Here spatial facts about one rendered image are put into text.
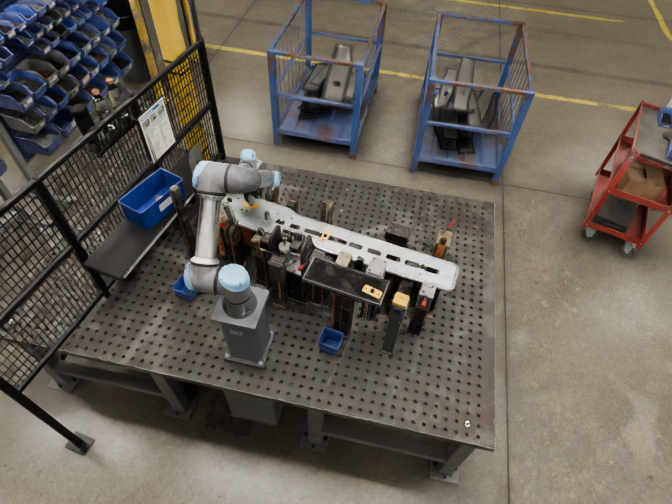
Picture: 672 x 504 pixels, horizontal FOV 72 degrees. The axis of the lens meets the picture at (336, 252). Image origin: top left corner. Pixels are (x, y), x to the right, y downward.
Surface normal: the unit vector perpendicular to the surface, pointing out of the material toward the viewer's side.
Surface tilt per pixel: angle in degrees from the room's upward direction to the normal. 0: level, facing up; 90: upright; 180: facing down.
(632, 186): 90
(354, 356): 0
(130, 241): 0
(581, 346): 0
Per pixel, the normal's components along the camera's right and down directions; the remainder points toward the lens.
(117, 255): 0.04, -0.62
